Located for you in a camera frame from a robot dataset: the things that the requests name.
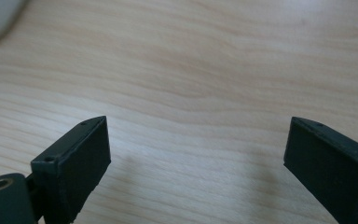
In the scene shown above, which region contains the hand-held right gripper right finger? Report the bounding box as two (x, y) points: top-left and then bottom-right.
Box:
(282, 116), (358, 224)

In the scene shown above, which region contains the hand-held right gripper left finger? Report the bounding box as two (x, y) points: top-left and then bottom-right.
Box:
(30, 115), (112, 224)

